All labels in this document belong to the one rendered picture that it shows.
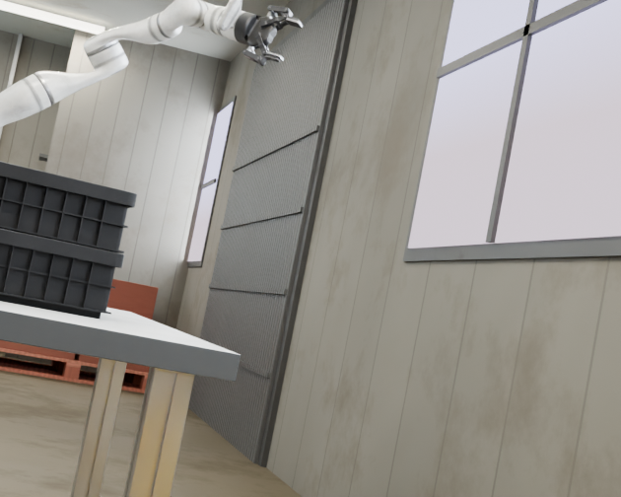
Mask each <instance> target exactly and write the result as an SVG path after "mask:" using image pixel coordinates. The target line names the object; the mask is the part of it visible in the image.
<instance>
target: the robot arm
mask: <svg viewBox="0 0 621 497"><path fill-rule="evenodd" d="M241 9H242V0H230V1H229V3H228V5H227V6H226V7H223V6H216V5H213V4H210V3H207V2H204V1H201V0H175V1H173V2H172V3H171V4H170V5H169V7H168V8H167V9H166V10H165V11H163V12H160V13H158V14H156V15H154V16H152V17H149V18H147V19H145V20H142V21H139V22H135V23H132V24H128V25H124V26H121V27H118V28H114V29H111V30H108V31H105V32H101V33H100V34H97V35H94V36H93V37H91V38H89V39H88V40H87V41H86V42H85V43H84V50H85V52H86V54H87V56H88V58H89V60H90V62H91V64H92V66H93V67H94V71H92V72H89V73H62V72H54V71H38V72H36V73H34V74H32V75H31V76H29V77H27V78H25V79H23V80H21V81H19V82H17V83H16V84H14V85H12V86H11V87H9V88H7V89H6V90H4V91H3V92H1V93H0V127H2V126H4V125H6V124H9V123H12V122H15V121H17V120H20V119H23V118H26V117H28V116H31V115H33V114H35V113H38V112H40V111H42V110H44V109H46V108H47V107H50V106H52V105H54V104H56V103H57V102H59V101H61V100H63V99H64V98H66V97H68V96H70V95H72V94H74V93H75V92H77V91H79V90H81V89H84V88H86V87H88V86H90V85H92V84H95V83H97V82H98V81H100V80H103V79H105V78H107V77H110V76H111V75H113V74H116V73H117V72H119V71H122V70H123V69H124V68H125V67H126V66H127V65H128V59H127V57H126V55H125V53H124V51H123V49H122V47H121V45H120V43H119V42H118V40H119V39H127V40H132V41H137V42H140V43H145V44H158V43H161V42H164V41H166V40H168V39H171V38H173V37H175V36H178V35H179V34H180V32H181V30H182V26H188V27H192V28H195V29H197V30H201V31H205V32H210V33H212V34H214V35H217V36H223V37H226V38H228V39H230V40H232V41H236V42H239V43H242V44H246V45H249V48H248V49H244V50H243V51H242V53H243V54H244V55H245V57H246V58H247V59H249V60H251V61H253V62H255V63H257V64H259V65H261V66H264V65H265V62H266V61H267V60H272V61H276V62H280V61H283V60H284V58H283V56H282V55H281V54H278V53H275V52H272V51H269V48H268V46H267V45H268V44H269V43H271V42H272V40H273V37H275V36H276V34H277V31H279V30H281V29H283V27H285V26H287V25H290V26H293V27H297V28H300V29H301V28H302V26H303V25H302V23H301V21H300V20H299V19H297V18H293V17H292V16H293V13H292V12H291V11H290V9H289V8H287V7H279V6H268V8H267V9H268V10H269V12H268V14H267V16H265V17H261V16H258V15H255V14H251V13H249V12H245V11H241ZM277 16H280V17H277ZM273 17H274V18H273ZM284 20H285V21H284ZM282 21H283V22H282ZM274 23H275V24H277V26H275V25H274ZM258 48H260V50H261V53H262V54H261V55H260V56H258V55H256V54H255V52H254V51H253V50H254V49H258Z"/></svg>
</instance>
